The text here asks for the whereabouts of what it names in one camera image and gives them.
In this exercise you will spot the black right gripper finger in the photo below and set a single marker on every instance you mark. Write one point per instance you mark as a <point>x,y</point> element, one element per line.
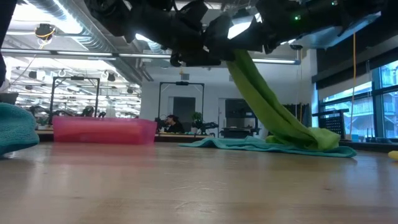
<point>253,40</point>
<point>220,40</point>

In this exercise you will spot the green microfiber towel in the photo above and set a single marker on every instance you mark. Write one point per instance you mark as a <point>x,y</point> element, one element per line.
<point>273,115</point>

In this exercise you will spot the background black robot arm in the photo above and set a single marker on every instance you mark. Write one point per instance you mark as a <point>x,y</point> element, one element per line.
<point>206,126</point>

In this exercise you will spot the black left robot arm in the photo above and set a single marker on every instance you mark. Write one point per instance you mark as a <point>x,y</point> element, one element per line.
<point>105,12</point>

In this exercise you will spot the flat teal microfiber towel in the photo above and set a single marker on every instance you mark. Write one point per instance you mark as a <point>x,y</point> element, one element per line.
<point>236,144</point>

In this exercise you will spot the pink plastic basket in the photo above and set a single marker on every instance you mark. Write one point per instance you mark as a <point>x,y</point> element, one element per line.
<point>102,130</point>

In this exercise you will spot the yellow microfiber towel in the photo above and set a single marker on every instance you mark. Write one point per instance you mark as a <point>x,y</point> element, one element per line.
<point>394,155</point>

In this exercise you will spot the rolled teal microfiber towel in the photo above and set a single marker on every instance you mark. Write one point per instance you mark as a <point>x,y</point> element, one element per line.
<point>15,127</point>

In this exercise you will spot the black equipment cart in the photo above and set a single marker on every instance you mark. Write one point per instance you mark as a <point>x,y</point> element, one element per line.
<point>237,109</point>

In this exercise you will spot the green potted plant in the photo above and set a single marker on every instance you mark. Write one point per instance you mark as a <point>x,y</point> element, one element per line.
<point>196,116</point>

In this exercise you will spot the black curtain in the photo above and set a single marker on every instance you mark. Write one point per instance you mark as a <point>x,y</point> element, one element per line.
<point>303,113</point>

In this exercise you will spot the person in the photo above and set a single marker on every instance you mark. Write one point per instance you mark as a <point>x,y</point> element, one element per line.
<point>174,124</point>
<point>88,111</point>

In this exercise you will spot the long ceiling light bar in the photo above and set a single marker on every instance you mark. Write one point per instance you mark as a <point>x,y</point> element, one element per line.
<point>87,53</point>

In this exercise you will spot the background wooden table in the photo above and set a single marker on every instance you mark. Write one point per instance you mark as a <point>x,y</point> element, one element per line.
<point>186,136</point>

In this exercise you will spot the black perforated panel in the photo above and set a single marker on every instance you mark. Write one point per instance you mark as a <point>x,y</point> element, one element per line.
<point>332,124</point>

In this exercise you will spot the dark grey box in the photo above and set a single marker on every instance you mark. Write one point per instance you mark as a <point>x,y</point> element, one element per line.
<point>8,98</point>

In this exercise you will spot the black metal rig frame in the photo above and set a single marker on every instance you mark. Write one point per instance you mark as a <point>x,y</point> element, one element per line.
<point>182,83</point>
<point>52,96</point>

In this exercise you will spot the silver ventilation duct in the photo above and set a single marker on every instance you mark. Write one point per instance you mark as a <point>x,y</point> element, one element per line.
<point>93,34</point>

